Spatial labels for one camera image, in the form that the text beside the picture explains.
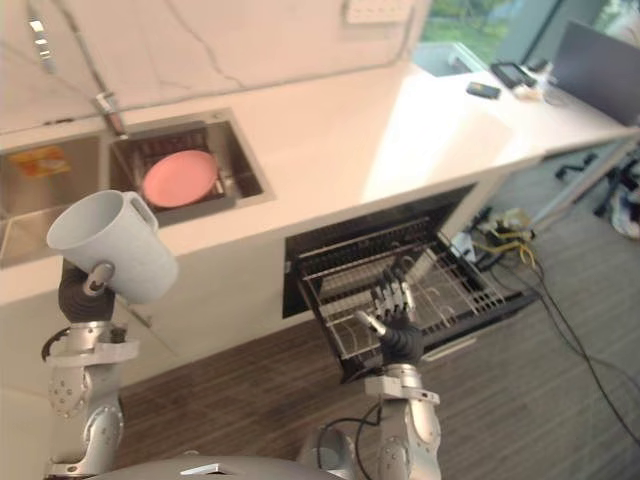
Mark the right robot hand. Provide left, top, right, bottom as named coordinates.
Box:
left=354, top=265, right=425, bottom=366

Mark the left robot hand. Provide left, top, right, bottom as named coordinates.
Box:
left=57, top=261, right=116, bottom=324

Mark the white plastic cup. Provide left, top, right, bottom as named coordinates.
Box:
left=46, top=189, right=180, bottom=306

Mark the black dishwasher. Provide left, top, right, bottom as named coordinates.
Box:
left=281, top=182, right=542, bottom=385

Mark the stainless steel sink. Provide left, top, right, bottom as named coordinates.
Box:
left=0, top=108, right=277, bottom=270

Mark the black sink dish rack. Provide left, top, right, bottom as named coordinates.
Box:
left=110, top=119, right=239, bottom=215

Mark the yellow sponge pack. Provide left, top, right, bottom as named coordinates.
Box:
left=8, top=146, right=72, bottom=179

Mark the pink round plate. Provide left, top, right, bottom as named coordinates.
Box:
left=141, top=150, right=221, bottom=208

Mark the chrome kitchen faucet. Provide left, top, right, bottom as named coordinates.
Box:
left=49, top=0, right=130, bottom=140

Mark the silver robot torso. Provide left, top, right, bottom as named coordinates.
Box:
left=45, top=424, right=357, bottom=480

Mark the black smartphone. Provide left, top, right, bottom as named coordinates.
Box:
left=466, top=81, right=502, bottom=100

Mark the black tablet device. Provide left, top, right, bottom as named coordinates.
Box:
left=490, top=60, right=539, bottom=90

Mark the wire dishwasher rack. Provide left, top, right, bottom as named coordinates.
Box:
left=297, top=219, right=512, bottom=362

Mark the yellow cable bundle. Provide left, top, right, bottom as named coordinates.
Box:
left=472, top=208, right=544, bottom=271

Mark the black floor cable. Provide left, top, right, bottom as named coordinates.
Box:
left=479, top=249, right=640, bottom=451

